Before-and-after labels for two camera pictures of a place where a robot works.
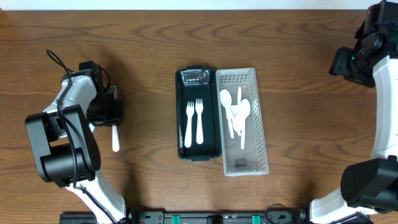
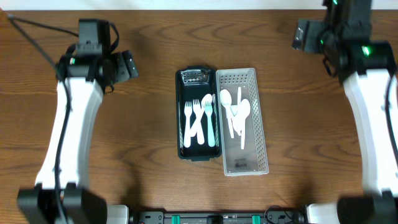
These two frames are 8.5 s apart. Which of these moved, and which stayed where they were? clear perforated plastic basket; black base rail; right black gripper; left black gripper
Moved: left black gripper; right black gripper
Stayed: black base rail; clear perforated plastic basket
